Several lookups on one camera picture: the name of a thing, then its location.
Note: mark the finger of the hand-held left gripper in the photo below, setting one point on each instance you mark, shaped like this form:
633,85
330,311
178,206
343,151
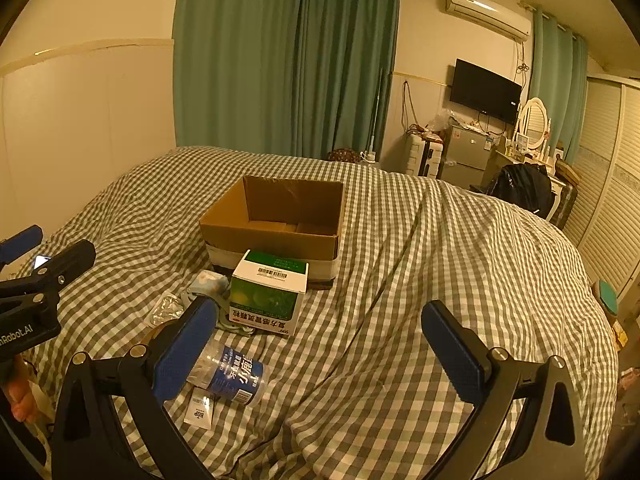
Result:
70,260
22,241

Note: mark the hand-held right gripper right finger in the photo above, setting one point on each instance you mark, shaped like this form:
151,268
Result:
452,355

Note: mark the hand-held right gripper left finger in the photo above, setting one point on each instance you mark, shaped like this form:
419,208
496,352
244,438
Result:
184,352

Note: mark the person's left hand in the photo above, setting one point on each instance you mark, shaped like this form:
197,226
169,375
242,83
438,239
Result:
22,397

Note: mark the clear plastic wrapper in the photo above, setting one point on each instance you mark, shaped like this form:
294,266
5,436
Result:
167,310

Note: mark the clear bottle with blue label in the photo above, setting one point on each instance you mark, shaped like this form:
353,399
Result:
235,375

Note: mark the small white sachet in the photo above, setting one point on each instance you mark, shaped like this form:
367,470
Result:
200,412

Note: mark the grey checked blanket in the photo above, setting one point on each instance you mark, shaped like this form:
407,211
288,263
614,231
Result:
400,285

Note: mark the green and white medicine box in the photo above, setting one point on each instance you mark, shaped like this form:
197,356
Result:
265,305

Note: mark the open cardboard box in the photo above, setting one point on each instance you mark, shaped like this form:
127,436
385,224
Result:
272,247

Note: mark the teal round stool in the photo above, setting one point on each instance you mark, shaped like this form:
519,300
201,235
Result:
607,296

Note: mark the black backpack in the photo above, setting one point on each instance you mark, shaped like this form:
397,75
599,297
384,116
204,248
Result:
522,185

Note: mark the dark patterned suitcase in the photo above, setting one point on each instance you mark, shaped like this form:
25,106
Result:
567,205

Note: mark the white suitcase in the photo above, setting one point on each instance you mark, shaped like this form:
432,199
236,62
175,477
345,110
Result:
422,157

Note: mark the silver small fridge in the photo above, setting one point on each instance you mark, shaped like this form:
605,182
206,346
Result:
467,152

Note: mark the brown patterned cushion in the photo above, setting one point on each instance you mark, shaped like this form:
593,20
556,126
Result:
342,155

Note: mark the white louvred wardrobe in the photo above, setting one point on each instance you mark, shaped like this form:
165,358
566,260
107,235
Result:
610,175

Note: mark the oval white vanity mirror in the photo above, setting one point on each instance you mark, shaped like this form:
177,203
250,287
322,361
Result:
534,120

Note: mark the white pole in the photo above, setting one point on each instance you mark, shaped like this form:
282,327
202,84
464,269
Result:
378,110

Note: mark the wide green curtain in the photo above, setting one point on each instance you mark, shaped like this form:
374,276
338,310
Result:
280,60

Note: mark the narrow green curtain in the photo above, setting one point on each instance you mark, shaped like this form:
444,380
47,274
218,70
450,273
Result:
555,75

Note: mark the white air conditioner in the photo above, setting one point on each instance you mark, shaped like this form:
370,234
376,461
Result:
485,12

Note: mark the black wall television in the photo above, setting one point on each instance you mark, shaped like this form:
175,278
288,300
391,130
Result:
485,90

